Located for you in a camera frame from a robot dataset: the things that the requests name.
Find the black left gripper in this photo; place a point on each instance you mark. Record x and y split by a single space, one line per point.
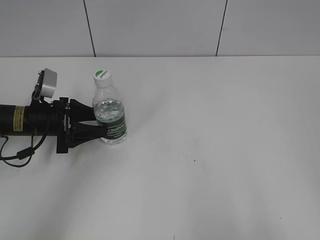
71 136

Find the clear Cestbon water bottle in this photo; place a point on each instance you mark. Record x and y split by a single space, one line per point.
109 112

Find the white green bottle cap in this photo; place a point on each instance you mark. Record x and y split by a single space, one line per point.
102 78

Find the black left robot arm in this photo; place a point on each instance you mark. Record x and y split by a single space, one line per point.
34 119

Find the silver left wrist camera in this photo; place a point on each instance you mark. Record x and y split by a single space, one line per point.
46 85

